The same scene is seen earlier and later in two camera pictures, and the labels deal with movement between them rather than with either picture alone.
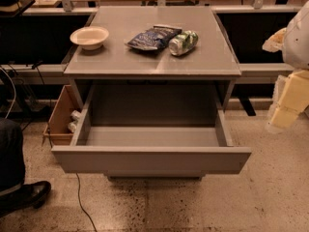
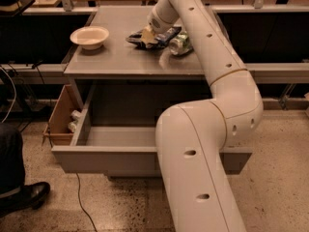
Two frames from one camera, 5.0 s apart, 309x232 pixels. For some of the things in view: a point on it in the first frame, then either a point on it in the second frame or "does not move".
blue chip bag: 154,39 does not move
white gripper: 296,43 -> 156,24
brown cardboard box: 57,131 does not move
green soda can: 183,43 does not move
